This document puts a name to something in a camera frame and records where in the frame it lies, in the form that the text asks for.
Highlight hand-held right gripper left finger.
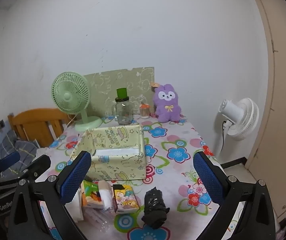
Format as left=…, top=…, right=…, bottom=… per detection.
left=7, top=151, right=92, bottom=240

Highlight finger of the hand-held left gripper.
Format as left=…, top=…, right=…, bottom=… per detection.
left=0, top=154, right=52, bottom=195
left=0, top=151, right=21, bottom=180

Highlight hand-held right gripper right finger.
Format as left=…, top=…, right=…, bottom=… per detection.
left=193, top=151, right=276, bottom=240

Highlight orange tissue pack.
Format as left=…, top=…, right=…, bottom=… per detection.
left=81, top=180, right=101, bottom=208

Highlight white cloth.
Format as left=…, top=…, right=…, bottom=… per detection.
left=98, top=180, right=115, bottom=212

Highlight yellow printed storage box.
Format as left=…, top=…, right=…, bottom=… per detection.
left=70, top=124, right=147, bottom=180

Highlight clear plastic zip bag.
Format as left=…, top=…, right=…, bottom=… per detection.
left=83, top=206, right=113, bottom=230

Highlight cartoon printed tissue pack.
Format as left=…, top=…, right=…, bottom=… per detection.
left=112, top=184, right=141, bottom=214

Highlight black cloth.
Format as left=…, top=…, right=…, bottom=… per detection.
left=142, top=186, right=170, bottom=230

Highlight grey plaid pillow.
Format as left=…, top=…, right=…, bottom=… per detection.
left=0, top=130, right=38, bottom=170

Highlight wooden chair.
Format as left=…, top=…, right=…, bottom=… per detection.
left=7, top=108, right=75, bottom=148

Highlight white standing fan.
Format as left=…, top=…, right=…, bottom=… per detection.
left=214, top=98, right=259, bottom=159

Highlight green desk fan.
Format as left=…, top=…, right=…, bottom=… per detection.
left=51, top=72, right=103, bottom=132

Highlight glass jar mug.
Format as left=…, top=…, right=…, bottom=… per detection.
left=112, top=97, right=133, bottom=125

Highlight purple plush rabbit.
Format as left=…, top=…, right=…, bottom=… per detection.
left=150, top=82, right=182, bottom=123

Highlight cotton swab jar orange lid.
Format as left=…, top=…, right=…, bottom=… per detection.
left=139, top=102, right=150, bottom=119

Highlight green plastic cup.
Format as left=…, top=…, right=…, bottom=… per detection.
left=116, top=87, right=129, bottom=100

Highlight beige wooden door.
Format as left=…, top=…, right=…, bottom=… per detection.
left=245, top=0, right=286, bottom=220

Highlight green printed board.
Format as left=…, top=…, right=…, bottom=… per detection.
left=84, top=67, right=156, bottom=119

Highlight black fan power cable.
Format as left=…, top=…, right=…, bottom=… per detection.
left=220, top=121, right=227, bottom=153

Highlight white desk fan cable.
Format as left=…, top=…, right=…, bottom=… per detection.
left=67, top=114, right=77, bottom=128

